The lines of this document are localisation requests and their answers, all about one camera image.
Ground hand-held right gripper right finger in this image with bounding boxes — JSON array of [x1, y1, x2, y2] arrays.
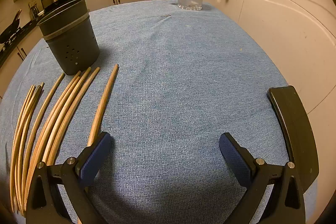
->
[[219, 132, 306, 224]]

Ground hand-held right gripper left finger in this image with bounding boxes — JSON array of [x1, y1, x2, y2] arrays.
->
[[26, 132, 112, 224]]

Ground bunch of wooden chopsticks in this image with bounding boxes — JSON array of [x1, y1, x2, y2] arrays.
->
[[9, 64, 119, 224]]

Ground dark grey utensil holder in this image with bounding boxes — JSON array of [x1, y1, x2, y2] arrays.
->
[[36, 0, 100, 76]]

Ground black chair back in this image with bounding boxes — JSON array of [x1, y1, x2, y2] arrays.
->
[[267, 86, 320, 193]]

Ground blue tablecloth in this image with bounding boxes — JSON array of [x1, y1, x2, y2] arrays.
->
[[0, 0, 318, 224]]

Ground black wok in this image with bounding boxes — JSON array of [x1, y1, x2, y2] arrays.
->
[[0, 10, 22, 44]]

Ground steel kettle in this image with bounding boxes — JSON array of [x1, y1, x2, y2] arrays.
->
[[29, 5, 40, 20]]

